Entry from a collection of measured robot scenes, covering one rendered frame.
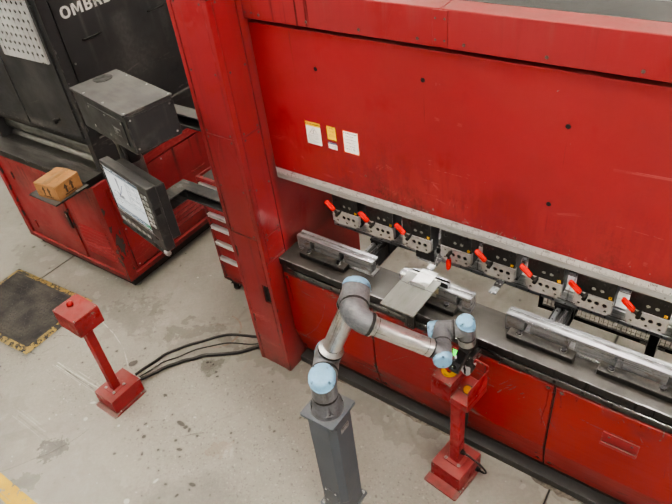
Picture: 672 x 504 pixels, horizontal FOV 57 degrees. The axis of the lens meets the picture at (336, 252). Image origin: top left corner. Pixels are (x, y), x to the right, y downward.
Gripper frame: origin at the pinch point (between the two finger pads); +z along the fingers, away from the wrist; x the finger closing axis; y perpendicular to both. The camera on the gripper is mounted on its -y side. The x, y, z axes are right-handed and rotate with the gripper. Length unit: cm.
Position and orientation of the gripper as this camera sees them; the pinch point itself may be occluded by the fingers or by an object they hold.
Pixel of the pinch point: (465, 374)
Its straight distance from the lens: 281.8
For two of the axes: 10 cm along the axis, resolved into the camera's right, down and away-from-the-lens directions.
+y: 6.7, -5.9, 4.6
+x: -7.2, -3.7, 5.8
